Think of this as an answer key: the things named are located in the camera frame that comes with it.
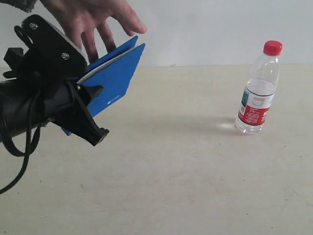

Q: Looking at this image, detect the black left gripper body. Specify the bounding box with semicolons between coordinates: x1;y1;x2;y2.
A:
3;47;76;130

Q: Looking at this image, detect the blue ring binder notebook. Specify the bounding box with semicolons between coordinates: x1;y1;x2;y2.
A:
60;35;146;136

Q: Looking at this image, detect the clear plastic water bottle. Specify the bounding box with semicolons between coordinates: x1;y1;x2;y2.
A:
235;40;283;135

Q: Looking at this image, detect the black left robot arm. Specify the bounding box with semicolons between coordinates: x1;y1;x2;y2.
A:
0;47;109;145

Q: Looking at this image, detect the grey sleeved forearm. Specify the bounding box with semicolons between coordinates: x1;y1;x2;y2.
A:
0;0;37;13

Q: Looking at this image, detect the person's open hand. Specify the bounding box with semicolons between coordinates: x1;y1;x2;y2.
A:
41;0;148;63

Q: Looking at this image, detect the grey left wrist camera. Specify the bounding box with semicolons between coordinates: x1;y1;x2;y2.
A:
21;14;87;76

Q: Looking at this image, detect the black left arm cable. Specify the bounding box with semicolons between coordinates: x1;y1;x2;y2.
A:
0;24;42;195

